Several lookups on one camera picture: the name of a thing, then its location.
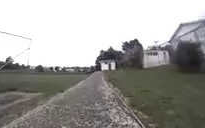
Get small white shed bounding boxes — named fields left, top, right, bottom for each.
left=98, top=59, right=117, bottom=72

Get dark trees behind shed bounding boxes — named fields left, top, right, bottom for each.
left=95, top=38, right=145, bottom=71

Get distant low buildings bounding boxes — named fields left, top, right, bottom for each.
left=43, top=65, right=97, bottom=74

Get stone kerb strip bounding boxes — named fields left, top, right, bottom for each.
left=102, top=75, right=158, bottom=128

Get grey gravel asphalt path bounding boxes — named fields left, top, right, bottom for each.
left=3, top=70, right=144, bottom=128

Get white garage building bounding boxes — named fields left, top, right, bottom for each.
left=142, top=49, right=171, bottom=69

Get grass slope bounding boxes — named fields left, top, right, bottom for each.
left=103, top=64, right=205, bottom=128

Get grass field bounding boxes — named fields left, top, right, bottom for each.
left=0, top=71, right=91, bottom=128

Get dark bush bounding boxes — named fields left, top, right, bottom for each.
left=171, top=40, right=205, bottom=73

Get distant row of trees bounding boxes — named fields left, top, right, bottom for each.
left=0, top=56, right=63, bottom=73

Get large white house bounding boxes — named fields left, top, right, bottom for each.
left=159, top=18, right=205, bottom=62

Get metal goal frame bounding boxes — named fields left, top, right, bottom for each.
left=0, top=29, right=33, bottom=80

